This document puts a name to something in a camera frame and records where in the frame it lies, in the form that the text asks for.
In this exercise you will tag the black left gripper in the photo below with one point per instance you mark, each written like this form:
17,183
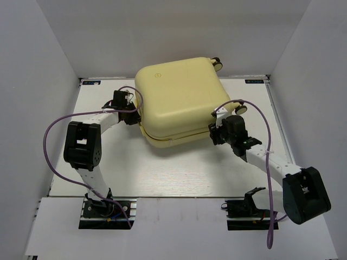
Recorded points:
136,118

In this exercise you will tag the blue table label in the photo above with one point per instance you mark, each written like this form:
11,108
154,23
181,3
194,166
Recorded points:
254,81
91,82

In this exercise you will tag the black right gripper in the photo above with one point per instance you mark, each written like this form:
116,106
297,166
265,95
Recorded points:
214,131

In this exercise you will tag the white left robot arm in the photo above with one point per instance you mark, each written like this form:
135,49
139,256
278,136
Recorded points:
83,145

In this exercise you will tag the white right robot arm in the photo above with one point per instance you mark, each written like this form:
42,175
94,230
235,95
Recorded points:
304,195

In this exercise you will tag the yellow suitcase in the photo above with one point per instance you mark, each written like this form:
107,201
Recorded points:
178,100

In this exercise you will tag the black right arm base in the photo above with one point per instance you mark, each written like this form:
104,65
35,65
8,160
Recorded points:
244,215

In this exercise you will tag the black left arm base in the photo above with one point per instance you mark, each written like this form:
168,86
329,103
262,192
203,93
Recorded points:
98,215

